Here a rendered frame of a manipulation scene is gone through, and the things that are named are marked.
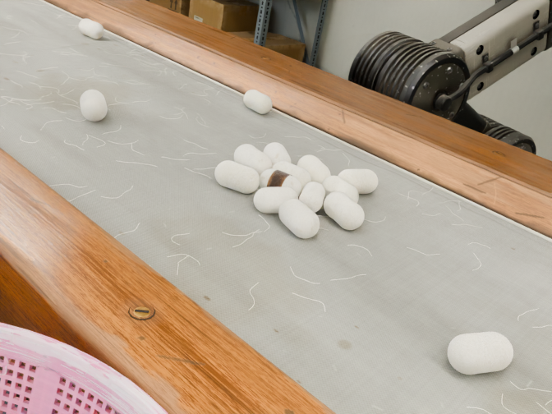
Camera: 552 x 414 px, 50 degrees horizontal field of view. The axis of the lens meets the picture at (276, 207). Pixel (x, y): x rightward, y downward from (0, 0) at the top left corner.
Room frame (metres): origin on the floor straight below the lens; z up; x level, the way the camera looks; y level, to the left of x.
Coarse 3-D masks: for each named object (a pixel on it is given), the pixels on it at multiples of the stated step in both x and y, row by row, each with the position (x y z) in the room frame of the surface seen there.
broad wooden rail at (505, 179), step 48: (48, 0) 0.89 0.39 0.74; (96, 0) 0.85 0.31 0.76; (144, 0) 0.92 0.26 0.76; (192, 48) 0.71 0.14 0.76; (240, 48) 0.73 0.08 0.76; (288, 96) 0.61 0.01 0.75; (336, 96) 0.61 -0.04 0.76; (384, 96) 0.65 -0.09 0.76; (384, 144) 0.53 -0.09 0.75; (432, 144) 0.52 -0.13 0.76; (480, 144) 0.54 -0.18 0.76; (480, 192) 0.47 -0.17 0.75; (528, 192) 0.46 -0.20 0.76
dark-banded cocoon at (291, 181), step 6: (270, 168) 0.41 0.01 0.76; (264, 174) 0.40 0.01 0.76; (270, 174) 0.40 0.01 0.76; (264, 180) 0.40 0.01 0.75; (288, 180) 0.39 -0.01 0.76; (294, 180) 0.40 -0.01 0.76; (264, 186) 0.40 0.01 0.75; (282, 186) 0.39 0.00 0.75; (288, 186) 0.39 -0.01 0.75; (294, 186) 0.39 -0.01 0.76; (300, 186) 0.40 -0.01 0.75; (300, 192) 0.40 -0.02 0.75
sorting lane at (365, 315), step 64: (0, 0) 0.85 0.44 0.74; (0, 64) 0.58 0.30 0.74; (64, 64) 0.62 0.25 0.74; (128, 64) 0.66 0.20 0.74; (0, 128) 0.43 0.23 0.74; (64, 128) 0.45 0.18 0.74; (128, 128) 0.48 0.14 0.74; (192, 128) 0.50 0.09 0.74; (256, 128) 0.54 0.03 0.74; (64, 192) 0.35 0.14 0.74; (128, 192) 0.36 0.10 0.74; (192, 192) 0.38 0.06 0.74; (384, 192) 0.45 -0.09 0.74; (448, 192) 0.47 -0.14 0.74; (192, 256) 0.30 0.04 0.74; (256, 256) 0.31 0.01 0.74; (320, 256) 0.33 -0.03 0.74; (384, 256) 0.34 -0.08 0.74; (448, 256) 0.36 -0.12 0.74; (512, 256) 0.38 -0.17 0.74; (256, 320) 0.25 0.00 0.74; (320, 320) 0.26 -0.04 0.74; (384, 320) 0.27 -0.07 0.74; (448, 320) 0.28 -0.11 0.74; (512, 320) 0.30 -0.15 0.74; (320, 384) 0.21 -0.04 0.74; (384, 384) 0.22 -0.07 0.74; (448, 384) 0.23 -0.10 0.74; (512, 384) 0.24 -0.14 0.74
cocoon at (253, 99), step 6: (252, 90) 0.59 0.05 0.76; (246, 96) 0.59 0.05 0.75; (252, 96) 0.58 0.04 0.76; (258, 96) 0.58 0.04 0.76; (264, 96) 0.58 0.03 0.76; (246, 102) 0.58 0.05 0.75; (252, 102) 0.58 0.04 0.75; (258, 102) 0.57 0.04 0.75; (264, 102) 0.57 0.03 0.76; (270, 102) 0.58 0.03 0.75; (252, 108) 0.58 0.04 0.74; (258, 108) 0.57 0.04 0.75; (264, 108) 0.57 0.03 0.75; (270, 108) 0.58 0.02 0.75
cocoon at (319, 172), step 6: (306, 156) 0.44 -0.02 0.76; (312, 156) 0.44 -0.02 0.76; (300, 162) 0.44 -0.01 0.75; (306, 162) 0.44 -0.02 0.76; (312, 162) 0.43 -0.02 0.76; (318, 162) 0.43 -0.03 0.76; (306, 168) 0.43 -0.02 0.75; (312, 168) 0.43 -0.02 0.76; (318, 168) 0.43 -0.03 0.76; (324, 168) 0.43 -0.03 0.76; (312, 174) 0.42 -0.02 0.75; (318, 174) 0.42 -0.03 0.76; (324, 174) 0.42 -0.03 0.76; (312, 180) 0.42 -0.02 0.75; (318, 180) 0.42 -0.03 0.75
